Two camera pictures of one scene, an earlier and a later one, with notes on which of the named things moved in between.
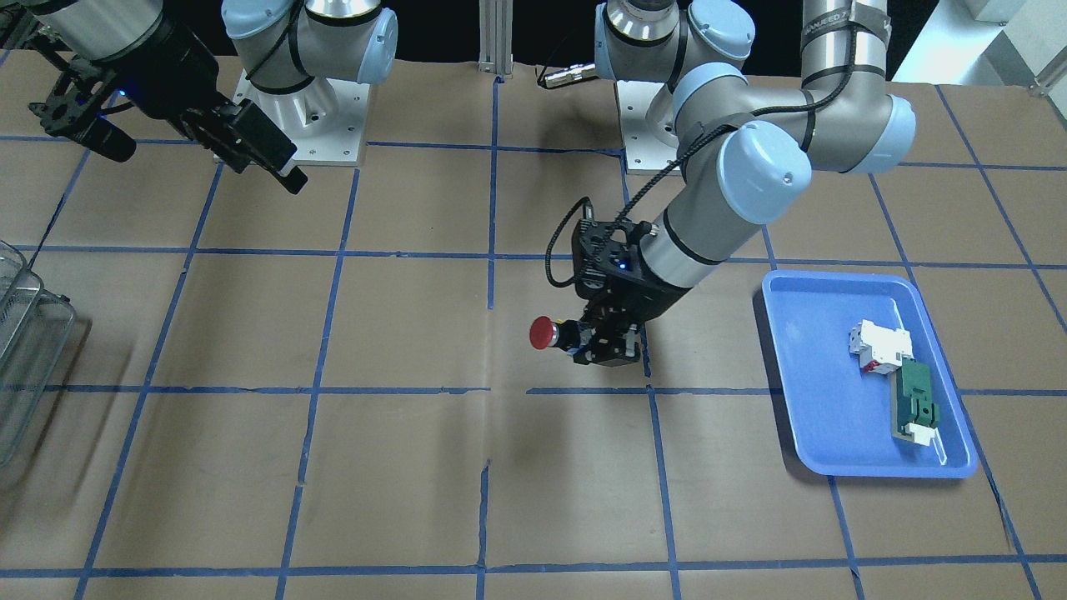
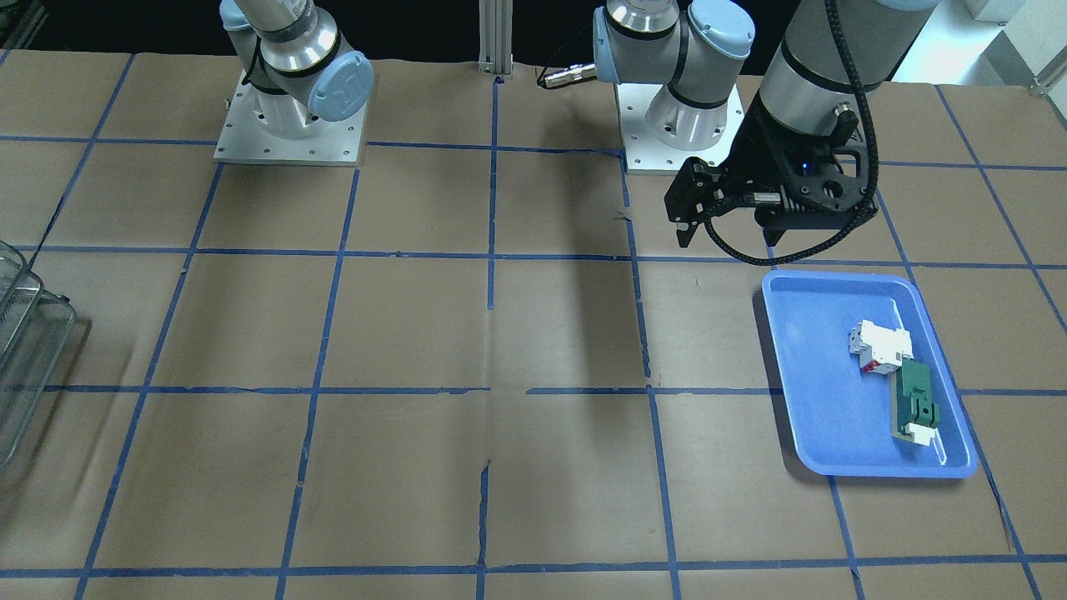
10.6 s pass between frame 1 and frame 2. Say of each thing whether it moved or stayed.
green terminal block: stayed
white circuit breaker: stayed
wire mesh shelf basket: stayed
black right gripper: moved
